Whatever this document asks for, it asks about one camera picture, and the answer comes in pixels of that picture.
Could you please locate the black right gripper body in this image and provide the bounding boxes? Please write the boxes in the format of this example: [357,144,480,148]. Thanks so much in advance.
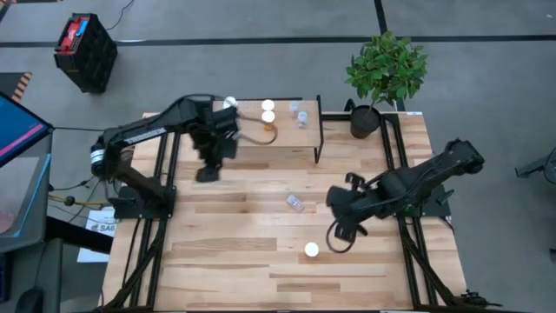
[325,171,383,221]

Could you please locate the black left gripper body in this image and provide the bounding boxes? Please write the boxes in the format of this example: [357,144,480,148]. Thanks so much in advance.
[192,127,240,170]

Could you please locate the orange medicine bottle white cap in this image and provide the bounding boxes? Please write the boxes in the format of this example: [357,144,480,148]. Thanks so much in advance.
[261,110,279,134]

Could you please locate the black plant pot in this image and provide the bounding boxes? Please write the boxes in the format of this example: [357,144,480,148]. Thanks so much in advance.
[349,103,382,140]

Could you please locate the white paper sign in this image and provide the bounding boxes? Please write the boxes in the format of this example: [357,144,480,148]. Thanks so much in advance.
[76,210,118,264]

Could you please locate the black table clamp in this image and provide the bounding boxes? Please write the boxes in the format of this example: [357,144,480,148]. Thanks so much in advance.
[460,290,504,310]

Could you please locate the green leafy plant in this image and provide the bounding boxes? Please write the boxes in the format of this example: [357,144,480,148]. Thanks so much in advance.
[345,30,430,108]

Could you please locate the black plastic crate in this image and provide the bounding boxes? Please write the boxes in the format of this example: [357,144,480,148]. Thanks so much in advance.
[53,12,119,95]

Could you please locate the red battery pack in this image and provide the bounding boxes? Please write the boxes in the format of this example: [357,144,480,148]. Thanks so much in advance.
[57,15,91,54]

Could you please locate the black chair base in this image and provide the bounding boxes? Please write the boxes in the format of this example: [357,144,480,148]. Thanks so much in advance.
[514,146,556,183]

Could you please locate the computer monitor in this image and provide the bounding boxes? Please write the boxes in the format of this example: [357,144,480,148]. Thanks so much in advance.
[0,90,56,169]

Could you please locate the black mat hazard stripes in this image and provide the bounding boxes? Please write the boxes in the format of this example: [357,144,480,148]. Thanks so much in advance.
[0,71,34,104]

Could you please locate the black computer mouse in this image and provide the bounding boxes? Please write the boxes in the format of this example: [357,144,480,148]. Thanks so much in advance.
[15,287,44,313]

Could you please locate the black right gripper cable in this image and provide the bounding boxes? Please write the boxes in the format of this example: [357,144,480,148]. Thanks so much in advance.
[325,216,358,255]

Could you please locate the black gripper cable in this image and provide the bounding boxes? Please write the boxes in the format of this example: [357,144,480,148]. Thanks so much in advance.
[325,216,358,255]
[236,111,279,147]

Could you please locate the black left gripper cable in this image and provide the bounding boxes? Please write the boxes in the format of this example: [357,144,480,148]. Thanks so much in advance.
[236,111,279,147]

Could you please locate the wooden shelf black metal frame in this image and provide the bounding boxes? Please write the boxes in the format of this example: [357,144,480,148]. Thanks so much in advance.
[203,95,325,164]

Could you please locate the black aluminium table frame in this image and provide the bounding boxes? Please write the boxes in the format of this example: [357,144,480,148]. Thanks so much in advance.
[97,111,505,313]

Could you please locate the black floor cable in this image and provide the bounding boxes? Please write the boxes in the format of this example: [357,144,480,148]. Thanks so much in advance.
[105,0,136,32]

